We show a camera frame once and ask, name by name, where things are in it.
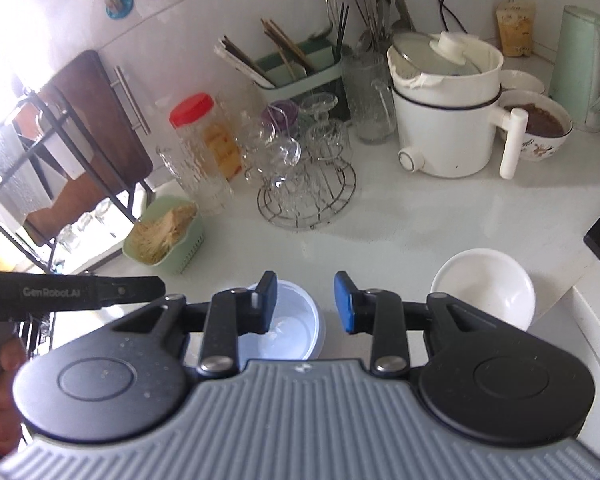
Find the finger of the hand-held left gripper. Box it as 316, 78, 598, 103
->
100, 275, 167, 307

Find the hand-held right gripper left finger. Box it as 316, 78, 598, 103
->
112, 270, 279, 378

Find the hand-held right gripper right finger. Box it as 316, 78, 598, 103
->
333, 270, 486, 378

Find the small pale blue bowl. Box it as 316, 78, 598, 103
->
200, 280, 327, 361

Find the black metal dish rack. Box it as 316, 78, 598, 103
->
0, 85, 153, 361

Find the person's left hand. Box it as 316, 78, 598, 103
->
0, 336, 29, 472

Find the green plastic basket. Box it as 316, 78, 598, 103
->
122, 195, 204, 276

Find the clear drinking glass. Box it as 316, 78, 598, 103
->
77, 212, 98, 241
57, 225, 81, 256
95, 200, 118, 238

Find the bundle of thin wooden sticks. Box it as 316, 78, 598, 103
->
130, 204, 197, 265

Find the textured glass mug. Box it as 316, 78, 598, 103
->
156, 145, 236, 217
341, 52, 398, 143

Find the small white bowl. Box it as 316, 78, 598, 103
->
430, 248, 537, 333

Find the cluster of clear stemmed glasses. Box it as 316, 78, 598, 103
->
240, 92, 353, 196

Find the brown wooden cutting board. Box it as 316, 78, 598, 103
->
22, 50, 153, 246

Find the red lid clear jar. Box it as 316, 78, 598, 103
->
169, 92, 243, 183

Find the purple glass cup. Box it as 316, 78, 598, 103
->
261, 99, 301, 133

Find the white electric cooking pot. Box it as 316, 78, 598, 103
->
386, 40, 529, 181

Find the green chopstick holder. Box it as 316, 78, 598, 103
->
252, 45, 351, 111

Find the floral bowl with brown food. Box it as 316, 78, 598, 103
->
497, 91, 573, 162

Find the bundle of wooden chopsticks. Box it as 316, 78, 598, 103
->
215, 17, 317, 88

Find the black chopsticks pair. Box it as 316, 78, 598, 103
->
335, 4, 351, 55

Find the glass pot lid white knob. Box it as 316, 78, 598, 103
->
391, 30, 481, 78

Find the blue suction cup hook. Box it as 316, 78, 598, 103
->
105, 0, 135, 20

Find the plain white ceramic bowl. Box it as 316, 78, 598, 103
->
500, 69, 547, 96

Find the pale green electric kettle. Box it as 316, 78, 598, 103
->
548, 5, 600, 133

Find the round wire glass rack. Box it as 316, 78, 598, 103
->
256, 157, 357, 231

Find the steel bar handle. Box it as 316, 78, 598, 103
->
114, 65, 151, 136

